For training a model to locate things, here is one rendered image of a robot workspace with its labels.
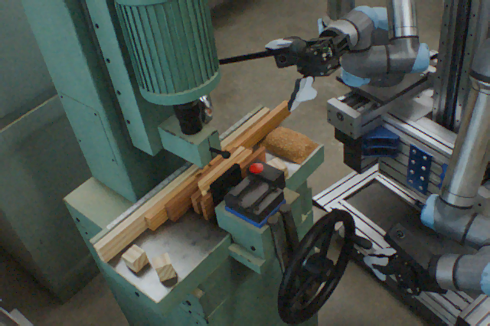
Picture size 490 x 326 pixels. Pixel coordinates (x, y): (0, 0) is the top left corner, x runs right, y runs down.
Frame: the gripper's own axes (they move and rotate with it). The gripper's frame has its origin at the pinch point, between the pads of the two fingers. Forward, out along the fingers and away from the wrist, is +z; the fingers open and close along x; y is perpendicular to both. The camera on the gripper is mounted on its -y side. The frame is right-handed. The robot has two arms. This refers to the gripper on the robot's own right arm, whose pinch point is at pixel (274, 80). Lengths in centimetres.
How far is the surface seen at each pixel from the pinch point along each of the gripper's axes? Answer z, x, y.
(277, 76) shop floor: -150, 67, -158
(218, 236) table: 22.9, 26.7, -9.8
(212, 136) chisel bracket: 10.9, 8.0, -13.8
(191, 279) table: 34.1, 29.5, -9.0
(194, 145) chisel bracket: 15.7, 7.3, -14.7
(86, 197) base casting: 29, 20, -60
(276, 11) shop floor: -230, 45, -218
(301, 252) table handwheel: 18.3, 29.4, 10.0
